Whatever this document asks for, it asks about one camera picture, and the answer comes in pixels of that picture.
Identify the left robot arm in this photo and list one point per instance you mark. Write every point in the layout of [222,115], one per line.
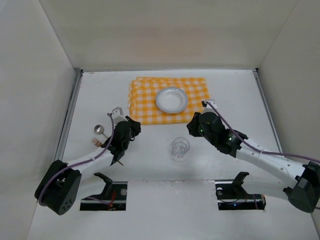
[59,187]

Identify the yellow white checkered cloth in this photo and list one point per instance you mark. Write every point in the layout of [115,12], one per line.
[142,99]

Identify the clear drinking glass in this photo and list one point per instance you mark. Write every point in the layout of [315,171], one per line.
[180,146]

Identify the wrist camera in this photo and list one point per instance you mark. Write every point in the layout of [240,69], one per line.
[209,103]
[117,112]

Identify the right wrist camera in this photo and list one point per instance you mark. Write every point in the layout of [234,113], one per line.
[209,103]

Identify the silver spoon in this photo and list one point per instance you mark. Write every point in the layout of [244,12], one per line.
[99,130]

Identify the copper fork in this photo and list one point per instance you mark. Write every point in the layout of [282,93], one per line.
[96,142]

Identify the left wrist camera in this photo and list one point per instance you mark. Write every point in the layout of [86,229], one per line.
[117,112]

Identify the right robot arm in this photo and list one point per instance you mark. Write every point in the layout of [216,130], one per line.
[302,181]

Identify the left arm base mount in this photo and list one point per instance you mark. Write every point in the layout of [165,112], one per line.
[113,196]

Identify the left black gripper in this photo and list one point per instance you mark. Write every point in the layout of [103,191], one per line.
[131,127]

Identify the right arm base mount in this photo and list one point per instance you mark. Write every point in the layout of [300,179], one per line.
[231,196]

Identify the white ceramic plate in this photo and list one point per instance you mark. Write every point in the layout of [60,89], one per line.
[171,100]

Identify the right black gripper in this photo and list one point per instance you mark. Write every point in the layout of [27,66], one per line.
[195,124]

